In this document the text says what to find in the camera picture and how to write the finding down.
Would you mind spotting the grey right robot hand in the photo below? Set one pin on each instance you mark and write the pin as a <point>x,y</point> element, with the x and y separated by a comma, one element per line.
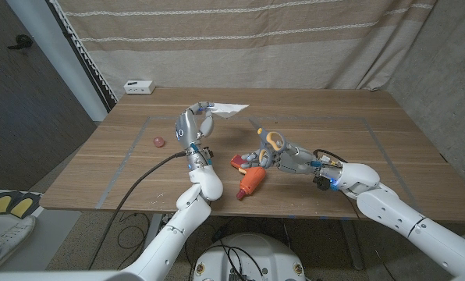
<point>295,162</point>

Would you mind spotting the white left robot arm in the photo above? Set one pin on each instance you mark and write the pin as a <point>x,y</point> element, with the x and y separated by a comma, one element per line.
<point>178,230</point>

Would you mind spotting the orange grey scissors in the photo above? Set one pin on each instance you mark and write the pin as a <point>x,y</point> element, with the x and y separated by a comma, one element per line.
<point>264,137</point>

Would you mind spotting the orange toy drill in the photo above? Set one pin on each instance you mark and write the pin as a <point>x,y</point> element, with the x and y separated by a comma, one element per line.
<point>252,183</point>

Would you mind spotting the pink ball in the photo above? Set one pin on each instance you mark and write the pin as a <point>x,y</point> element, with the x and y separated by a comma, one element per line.
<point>159,142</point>

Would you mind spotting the white tissue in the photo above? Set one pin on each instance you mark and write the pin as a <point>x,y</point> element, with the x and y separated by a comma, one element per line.
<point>228,109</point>

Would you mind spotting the beige striped backdrop curtain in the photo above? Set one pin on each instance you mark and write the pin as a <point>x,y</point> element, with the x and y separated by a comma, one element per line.
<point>217,58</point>

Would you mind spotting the yellow black foot pedal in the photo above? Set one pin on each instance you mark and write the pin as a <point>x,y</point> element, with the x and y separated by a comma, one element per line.
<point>23,207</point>
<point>0,204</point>

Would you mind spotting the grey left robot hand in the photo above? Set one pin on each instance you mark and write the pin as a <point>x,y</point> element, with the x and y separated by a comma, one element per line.
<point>187,126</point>

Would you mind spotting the white shoe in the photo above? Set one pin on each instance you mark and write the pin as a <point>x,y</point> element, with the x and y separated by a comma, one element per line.
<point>10,242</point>

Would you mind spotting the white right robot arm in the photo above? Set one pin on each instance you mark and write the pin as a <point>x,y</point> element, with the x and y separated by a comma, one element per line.
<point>392,214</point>

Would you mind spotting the grey metal table leg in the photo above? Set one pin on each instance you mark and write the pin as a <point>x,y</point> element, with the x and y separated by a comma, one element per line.
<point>351,246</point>
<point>151,230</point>

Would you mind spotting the white power strip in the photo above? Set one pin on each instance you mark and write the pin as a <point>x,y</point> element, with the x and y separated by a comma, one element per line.
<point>139,87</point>

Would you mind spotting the black white triangle-pattern trim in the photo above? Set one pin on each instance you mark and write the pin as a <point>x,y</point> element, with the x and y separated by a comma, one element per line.
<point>83,58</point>

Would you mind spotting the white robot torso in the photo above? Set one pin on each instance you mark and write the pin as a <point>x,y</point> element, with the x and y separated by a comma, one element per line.
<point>252,253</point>

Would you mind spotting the white robot chest rim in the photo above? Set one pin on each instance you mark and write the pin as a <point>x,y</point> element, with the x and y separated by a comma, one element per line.
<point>61,276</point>

